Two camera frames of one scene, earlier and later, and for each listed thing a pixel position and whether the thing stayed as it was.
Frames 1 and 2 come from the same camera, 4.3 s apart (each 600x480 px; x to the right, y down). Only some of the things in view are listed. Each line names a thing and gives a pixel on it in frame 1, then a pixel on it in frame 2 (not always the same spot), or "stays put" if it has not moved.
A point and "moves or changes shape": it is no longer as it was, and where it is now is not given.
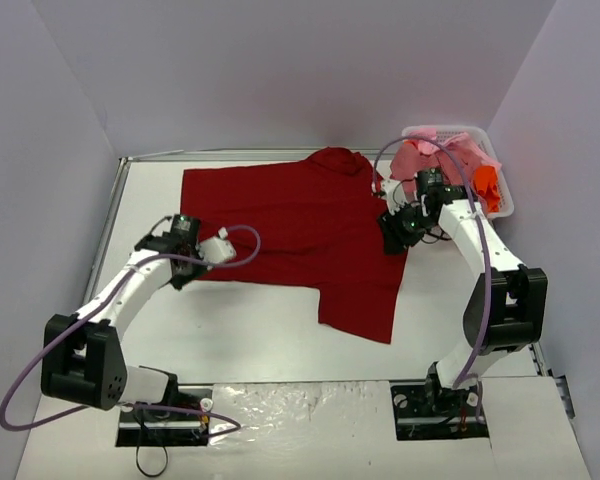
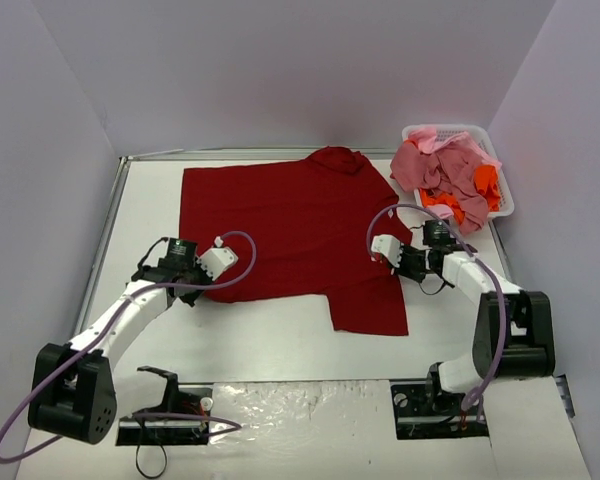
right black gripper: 393,235 → 406,263
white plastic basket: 482,139 stays put
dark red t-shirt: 311,224 moves or changes shape
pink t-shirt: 410,157 stays put
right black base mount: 423,413 stays put
